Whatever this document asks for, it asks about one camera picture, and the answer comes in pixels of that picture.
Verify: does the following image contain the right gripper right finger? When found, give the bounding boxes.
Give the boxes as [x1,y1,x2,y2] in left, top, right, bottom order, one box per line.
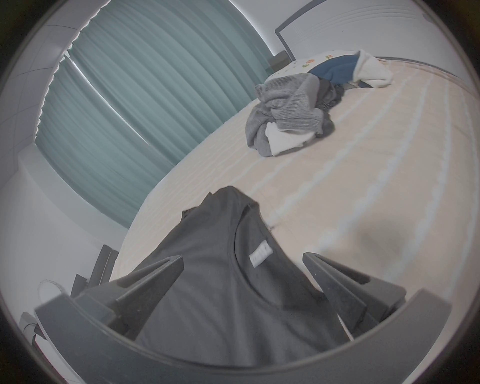
[302,252,408,337]

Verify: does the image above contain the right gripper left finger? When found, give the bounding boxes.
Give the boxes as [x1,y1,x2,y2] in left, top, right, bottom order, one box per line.
[73,255,185,340]

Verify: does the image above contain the black T-shirt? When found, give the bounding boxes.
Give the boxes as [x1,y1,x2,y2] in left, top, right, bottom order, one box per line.
[109,185,353,368]

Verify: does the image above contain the bed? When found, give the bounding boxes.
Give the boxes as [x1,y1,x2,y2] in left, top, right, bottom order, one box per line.
[110,0,480,357]

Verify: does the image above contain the pile of clothes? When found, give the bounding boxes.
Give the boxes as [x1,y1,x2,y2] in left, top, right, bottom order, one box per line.
[245,49,394,157]

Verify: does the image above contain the black chest of drawers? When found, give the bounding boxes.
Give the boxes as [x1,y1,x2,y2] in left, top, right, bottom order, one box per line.
[69,244,120,297]

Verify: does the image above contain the blue-green curtain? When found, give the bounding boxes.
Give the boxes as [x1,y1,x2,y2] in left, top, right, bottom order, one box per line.
[35,56,177,229]
[69,0,279,167]

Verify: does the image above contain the white printed pillow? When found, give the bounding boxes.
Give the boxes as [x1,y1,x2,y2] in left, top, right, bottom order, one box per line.
[268,50,361,81]

